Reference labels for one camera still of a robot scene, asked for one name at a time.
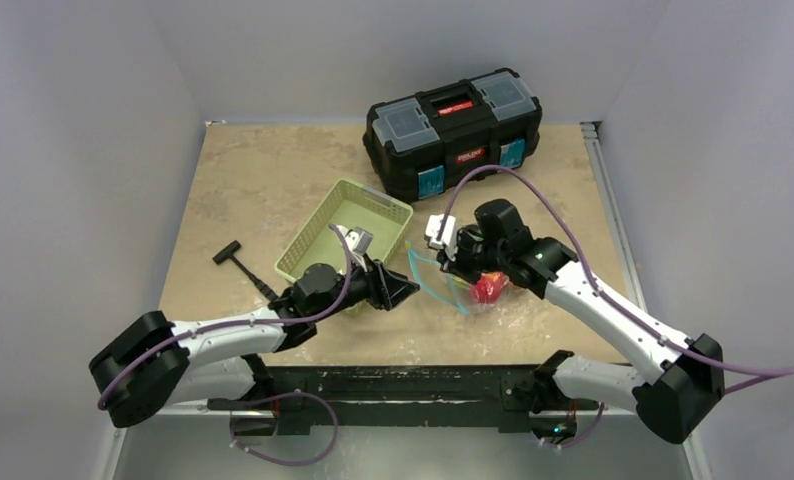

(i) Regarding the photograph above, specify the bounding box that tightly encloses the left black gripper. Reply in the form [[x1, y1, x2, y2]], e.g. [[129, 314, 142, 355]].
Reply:
[[311, 252, 417, 322]]

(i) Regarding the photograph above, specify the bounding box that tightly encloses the clear zip bag blue seal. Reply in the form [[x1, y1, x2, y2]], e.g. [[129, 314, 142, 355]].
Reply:
[[404, 241, 514, 315]]

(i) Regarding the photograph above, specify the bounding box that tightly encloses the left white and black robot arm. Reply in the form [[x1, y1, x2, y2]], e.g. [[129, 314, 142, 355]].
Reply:
[[89, 258, 420, 428]]

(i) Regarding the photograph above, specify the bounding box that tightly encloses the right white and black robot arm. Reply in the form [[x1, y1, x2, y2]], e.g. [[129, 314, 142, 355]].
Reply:
[[424, 199, 726, 444]]

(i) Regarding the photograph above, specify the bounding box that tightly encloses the red fake strawberry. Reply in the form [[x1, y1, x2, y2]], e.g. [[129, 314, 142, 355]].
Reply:
[[469, 272, 509, 305]]

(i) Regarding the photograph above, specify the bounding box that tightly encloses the light green perforated plastic basket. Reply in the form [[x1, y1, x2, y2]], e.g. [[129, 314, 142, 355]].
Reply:
[[274, 178, 415, 315]]

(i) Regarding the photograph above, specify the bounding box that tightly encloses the black toolbox with clear lids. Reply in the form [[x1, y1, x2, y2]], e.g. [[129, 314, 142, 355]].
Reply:
[[362, 68, 543, 204]]

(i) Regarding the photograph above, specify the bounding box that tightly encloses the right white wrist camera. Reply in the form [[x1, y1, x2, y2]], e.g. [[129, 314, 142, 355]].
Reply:
[[424, 214, 458, 255]]

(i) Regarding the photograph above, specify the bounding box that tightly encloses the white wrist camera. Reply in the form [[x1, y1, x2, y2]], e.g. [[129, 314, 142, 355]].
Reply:
[[338, 226, 374, 257], [424, 214, 458, 255]]

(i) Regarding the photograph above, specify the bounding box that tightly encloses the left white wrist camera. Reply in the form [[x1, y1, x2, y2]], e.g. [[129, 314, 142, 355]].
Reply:
[[338, 226, 374, 257]]

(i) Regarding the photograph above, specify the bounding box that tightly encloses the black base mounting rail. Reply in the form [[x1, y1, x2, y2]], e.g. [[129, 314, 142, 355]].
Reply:
[[207, 365, 598, 441]]

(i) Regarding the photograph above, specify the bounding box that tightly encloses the black T-handle tool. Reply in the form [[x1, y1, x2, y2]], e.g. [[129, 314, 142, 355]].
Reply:
[[212, 240, 279, 302]]

